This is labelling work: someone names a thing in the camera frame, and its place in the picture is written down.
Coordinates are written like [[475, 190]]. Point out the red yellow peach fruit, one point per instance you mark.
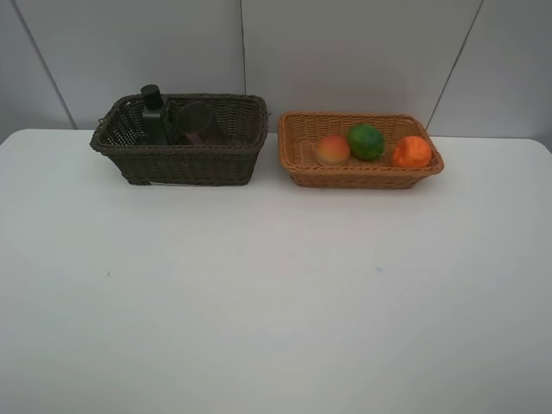
[[332, 150]]

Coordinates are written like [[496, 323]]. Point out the green mango fruit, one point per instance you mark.
[[366, 142]]

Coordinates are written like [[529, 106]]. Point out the translucent purple plastic cup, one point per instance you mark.
[[197, 124]]

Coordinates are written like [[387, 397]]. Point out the dark green pump bottle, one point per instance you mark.
[[157, 118]]

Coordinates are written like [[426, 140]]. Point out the orange tangerine fruit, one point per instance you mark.
[[412, 152]]

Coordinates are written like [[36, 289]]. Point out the light orange wicker basket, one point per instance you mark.
[[299, 131]]

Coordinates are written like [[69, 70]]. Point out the dark brown wicker basket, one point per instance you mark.
[[240, 124]]

